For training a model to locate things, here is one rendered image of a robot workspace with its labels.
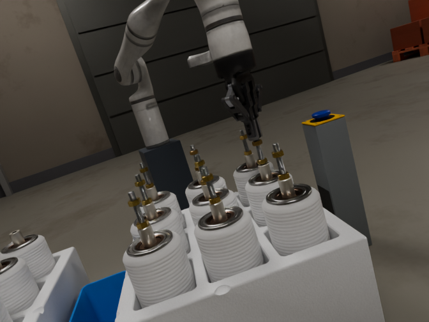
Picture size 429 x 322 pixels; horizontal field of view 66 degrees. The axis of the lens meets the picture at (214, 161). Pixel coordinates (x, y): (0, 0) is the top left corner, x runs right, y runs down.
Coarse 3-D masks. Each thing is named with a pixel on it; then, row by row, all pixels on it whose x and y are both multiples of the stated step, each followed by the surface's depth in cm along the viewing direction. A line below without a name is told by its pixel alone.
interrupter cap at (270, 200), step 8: (296, 184) 57; (304, 184) 56; (272, 192) 57; (280, 192) 56; (296, 192) 54; (304, 192) 53; (272, 200) 54; (280, 200) 52; (288, 200) 52; (296, 200) 51
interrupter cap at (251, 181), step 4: (272, 172) 67; (276, 172) 67; (252, 176) 68; (256, 176) 68; (260, 176) 67; (276, 176) 64; (248, 180) 67; (252, 180) 66; (256, 180) 66; (260, 180) 66; (264, 180) 65; (268, 180) 63; (272, 180) 63; (276, 180) 62; (252, 184) 64; (256, 184) 63; (260, 184) 63; (264, 184) 62; (268, 184) 62
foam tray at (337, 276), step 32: (192, 224) 73; (256, 224) 64; (192, 256) 59; (288, 256) 50; (320, 256) 49; (352, 256) 49; (128, 288) 55; (224, 288) 48; (256, 288) 48; (288, 288) 49; (320, 288) 50; (352, 288) 50; (128, 320) 47; (160, 320) 47; (192, 320) 47; (224, 320) 48; (256, 320) 49; (288, 320) 50; (320, 320) 51; (352, 320) 51; (384, 320) 53
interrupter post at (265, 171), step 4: (264, 164) 65; (268, 164) 65; (260, 168) 65; (264, 168) 64; (268, 168) 65; (260, 172) 65; (264, 172) 64; (268, 172) 65; (264, 176) 65; (268, 176) 65; (272, 176) 65
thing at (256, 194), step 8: (248, 184) 66; (272, 184) 62; (248, 192) 65; (256, 192) 63; (264, 192) 62; (248, 200) 66; (256, 200) 63; (256, 208) 64; (256, 216) 65; (264, 224) 64
